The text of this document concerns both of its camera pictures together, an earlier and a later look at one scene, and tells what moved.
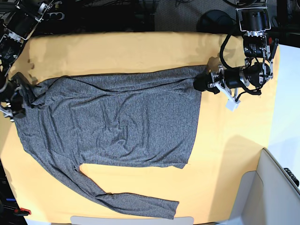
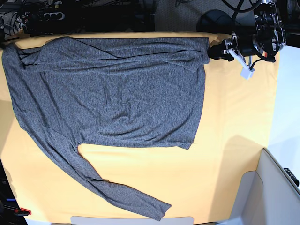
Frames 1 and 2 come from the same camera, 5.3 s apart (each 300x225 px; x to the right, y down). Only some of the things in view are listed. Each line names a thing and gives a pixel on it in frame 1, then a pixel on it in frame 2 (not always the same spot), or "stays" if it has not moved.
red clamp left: (22, 212) stays
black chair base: (216, 21) stays
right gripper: (230, 78) → (247, 46)
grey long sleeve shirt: (142, 118) stays
